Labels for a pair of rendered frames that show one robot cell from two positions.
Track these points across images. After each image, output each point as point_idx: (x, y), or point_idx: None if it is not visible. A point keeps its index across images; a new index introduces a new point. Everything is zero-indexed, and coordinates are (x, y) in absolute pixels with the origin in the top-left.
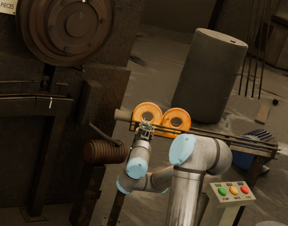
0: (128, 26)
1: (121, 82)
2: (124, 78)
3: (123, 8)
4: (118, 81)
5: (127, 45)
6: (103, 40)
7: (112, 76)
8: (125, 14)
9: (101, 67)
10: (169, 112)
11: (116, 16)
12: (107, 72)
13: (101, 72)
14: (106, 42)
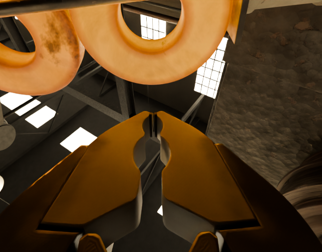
0: (231, 125)
1: (252, 34)
2: (241, 45)
3: (242, 150)
4: (264, 39)
5: (231, 97)
6: (313, 206)
7: (282, 59)
8: (238, 143)
9: (318, 92)
10: (64, 76)
11: (255, 146)
12: (300, 74)
13: None
14: (301, 188)
